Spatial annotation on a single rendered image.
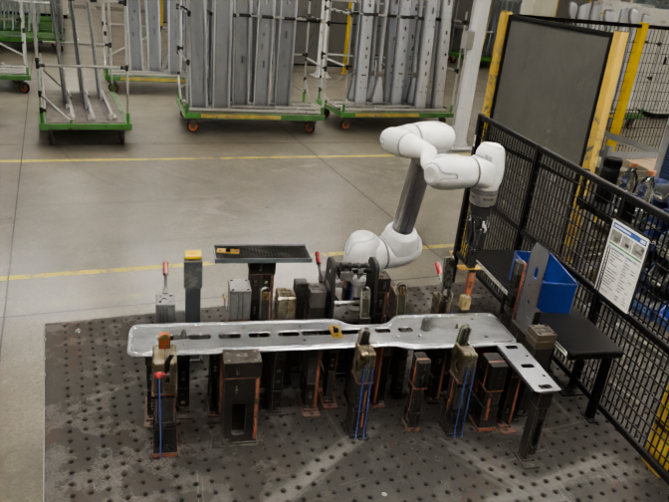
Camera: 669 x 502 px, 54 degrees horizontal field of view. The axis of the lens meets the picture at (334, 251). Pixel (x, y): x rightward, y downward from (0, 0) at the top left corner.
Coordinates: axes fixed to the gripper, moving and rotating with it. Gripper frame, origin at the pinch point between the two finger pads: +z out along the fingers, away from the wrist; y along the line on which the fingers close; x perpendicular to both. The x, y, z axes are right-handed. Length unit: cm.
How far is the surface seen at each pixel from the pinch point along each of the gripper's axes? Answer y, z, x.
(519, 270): -13.7, 12.4, 29.0
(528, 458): 40, 58, 14
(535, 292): 4.2, 12.7, 26.2
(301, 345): 8, 29, -61
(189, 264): -30, 16, -97
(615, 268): 8, 1, 54
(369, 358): 22, 26, -41
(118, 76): -902, 102, -180
